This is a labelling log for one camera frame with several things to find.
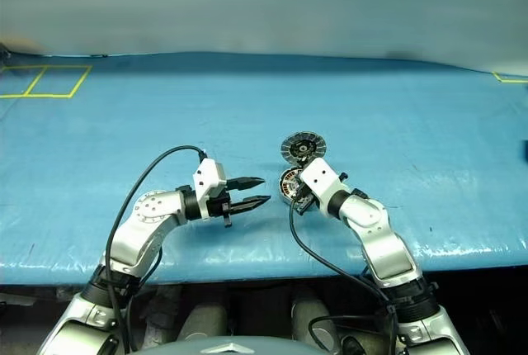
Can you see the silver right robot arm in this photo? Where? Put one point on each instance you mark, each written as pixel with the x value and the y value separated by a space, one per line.
pixel 383 243

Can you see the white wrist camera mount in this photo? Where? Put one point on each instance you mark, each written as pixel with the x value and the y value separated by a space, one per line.
pixel 321 181
pixel 208 177

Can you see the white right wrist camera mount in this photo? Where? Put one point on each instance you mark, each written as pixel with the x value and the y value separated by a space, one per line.
pixel 321 181

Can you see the blue table cover sheet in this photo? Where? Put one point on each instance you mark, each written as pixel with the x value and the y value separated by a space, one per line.
pixel 123 132

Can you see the grey-blue robot torso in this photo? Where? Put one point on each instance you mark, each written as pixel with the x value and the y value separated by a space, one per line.
pixel 231 348

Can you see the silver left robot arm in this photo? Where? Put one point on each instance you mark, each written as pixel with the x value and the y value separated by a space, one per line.
pixel 136 231

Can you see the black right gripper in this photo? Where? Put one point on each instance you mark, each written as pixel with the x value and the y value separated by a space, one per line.
pixel 306 203

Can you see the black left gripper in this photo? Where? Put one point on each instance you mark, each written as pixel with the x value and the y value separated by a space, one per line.
pixel 218 206

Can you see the grey rounded shape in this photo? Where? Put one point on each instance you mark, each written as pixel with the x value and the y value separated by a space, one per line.
pixel 313 322
pixel 204 322

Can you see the silver motor stator copper windings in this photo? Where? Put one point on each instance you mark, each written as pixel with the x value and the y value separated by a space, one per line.
pixel 288 186

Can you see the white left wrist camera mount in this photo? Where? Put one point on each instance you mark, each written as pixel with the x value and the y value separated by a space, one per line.
pixel 208 177

